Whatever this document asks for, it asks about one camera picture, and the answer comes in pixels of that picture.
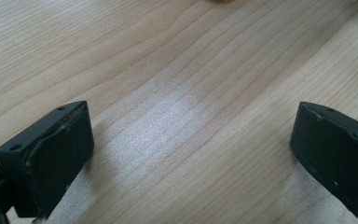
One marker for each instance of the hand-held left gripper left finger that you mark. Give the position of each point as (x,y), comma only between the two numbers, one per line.
(59,155)

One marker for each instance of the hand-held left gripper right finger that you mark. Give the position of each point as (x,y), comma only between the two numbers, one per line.
(332,146)

